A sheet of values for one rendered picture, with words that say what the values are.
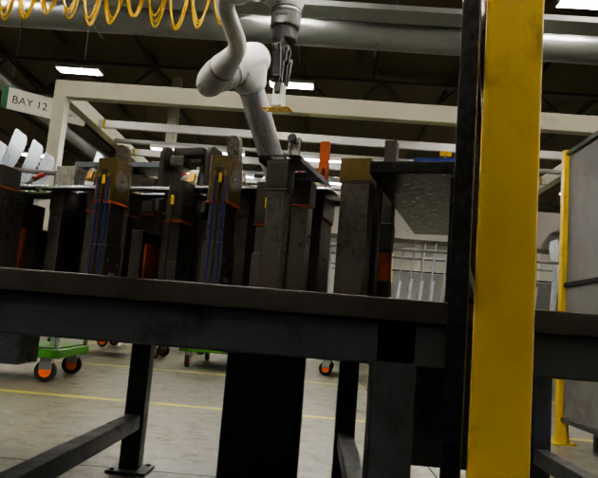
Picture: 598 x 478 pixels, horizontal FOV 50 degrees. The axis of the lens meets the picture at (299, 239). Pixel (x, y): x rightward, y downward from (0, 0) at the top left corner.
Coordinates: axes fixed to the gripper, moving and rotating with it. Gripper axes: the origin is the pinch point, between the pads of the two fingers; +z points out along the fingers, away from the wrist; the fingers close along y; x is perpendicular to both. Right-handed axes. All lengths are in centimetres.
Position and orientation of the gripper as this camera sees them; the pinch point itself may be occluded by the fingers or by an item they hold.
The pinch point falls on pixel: (278, 96)
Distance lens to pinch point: 190.3
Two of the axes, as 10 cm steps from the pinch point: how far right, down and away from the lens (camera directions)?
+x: 9.5, 0.4, -3.0
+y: -2.9, -1.5, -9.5
